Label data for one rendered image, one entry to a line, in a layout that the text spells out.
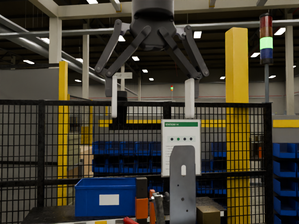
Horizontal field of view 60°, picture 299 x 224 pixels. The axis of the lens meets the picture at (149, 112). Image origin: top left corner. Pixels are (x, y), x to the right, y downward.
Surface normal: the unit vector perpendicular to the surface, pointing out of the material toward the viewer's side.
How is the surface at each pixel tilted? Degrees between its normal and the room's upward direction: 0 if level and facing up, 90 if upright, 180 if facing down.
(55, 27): 90
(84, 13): 90
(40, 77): 90
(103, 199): 90
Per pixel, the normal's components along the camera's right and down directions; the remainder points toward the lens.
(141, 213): 0.20, -0.04
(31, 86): -0.13, -0.04
